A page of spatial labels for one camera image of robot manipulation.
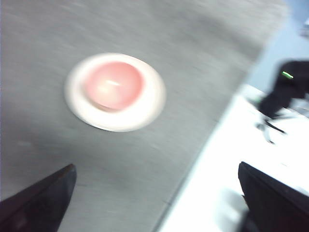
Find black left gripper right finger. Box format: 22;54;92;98
238;161;309;232

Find red ribbed bowl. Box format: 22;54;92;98
83;61;146;112

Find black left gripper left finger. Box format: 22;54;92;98
0;163;77;232

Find white round plate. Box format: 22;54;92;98
64;52;167;133

